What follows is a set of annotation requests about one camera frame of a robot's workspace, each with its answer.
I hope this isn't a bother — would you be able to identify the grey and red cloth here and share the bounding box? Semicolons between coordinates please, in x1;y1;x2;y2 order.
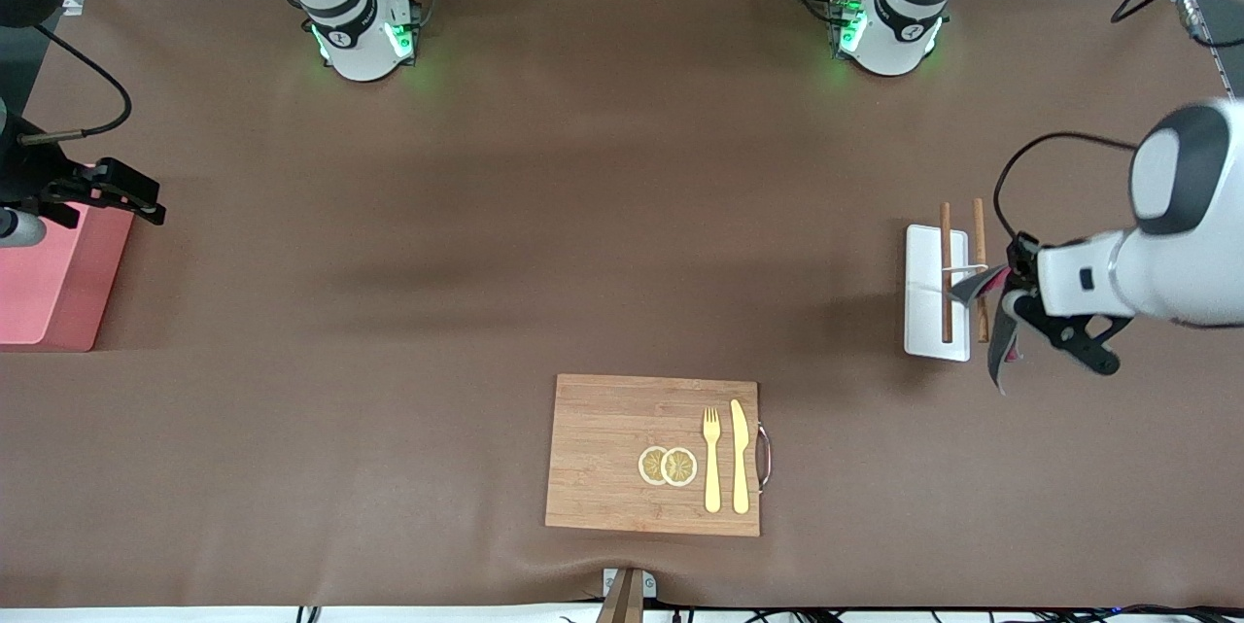
948;263;1026;396

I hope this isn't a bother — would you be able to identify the brown wooden chopstick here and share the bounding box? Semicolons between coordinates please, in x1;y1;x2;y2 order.
973;197;990;344
939;202;954;344

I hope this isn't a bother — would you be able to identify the white chopstick rest tray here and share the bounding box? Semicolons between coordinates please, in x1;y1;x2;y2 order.
904;224;973;363

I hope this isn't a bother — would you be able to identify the pink plastic bin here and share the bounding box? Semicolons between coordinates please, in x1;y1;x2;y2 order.
0;166;137;353

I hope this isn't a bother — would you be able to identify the brown leather table mat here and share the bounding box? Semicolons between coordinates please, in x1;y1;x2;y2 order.
0;0;1244;609

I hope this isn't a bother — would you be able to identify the yellow knife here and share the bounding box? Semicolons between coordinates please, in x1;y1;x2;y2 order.
730;398;751;515

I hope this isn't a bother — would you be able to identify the yellow fork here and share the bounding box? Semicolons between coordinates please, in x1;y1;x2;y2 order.
702;406;723;514

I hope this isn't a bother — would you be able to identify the lemon slice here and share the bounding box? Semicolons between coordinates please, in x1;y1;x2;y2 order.
661;447;699;488

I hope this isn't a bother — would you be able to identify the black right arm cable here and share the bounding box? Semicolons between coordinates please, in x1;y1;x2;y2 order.
19;25;132;146

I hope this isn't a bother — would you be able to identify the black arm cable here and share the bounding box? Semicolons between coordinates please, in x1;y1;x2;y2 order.
993;0;1244;250
19;25;132;146

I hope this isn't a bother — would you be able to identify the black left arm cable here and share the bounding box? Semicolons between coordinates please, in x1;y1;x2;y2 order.
993;0;1244;250

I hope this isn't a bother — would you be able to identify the bamboo cutting board with handle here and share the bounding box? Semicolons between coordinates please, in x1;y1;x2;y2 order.
544;373;774;538

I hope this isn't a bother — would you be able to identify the grey metal bracket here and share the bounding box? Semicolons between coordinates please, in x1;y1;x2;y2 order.
603;569;658;600

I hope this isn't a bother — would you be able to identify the brown wooden post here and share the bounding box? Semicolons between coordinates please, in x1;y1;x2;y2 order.
595;570;644;623

